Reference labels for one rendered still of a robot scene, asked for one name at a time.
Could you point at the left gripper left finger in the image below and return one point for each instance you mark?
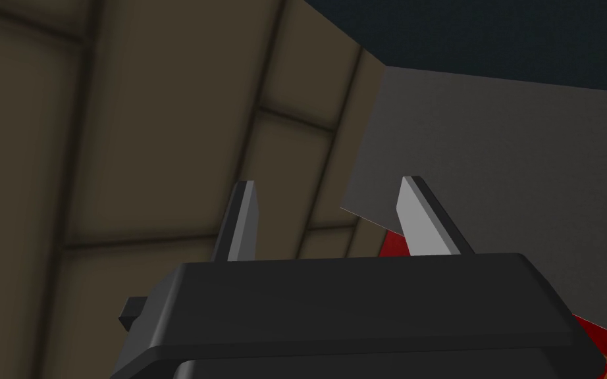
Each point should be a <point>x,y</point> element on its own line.
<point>241,226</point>

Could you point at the red rug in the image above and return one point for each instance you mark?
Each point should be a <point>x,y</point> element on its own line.
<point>606,342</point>

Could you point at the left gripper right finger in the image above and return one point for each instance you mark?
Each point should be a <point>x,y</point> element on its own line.
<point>425,226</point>

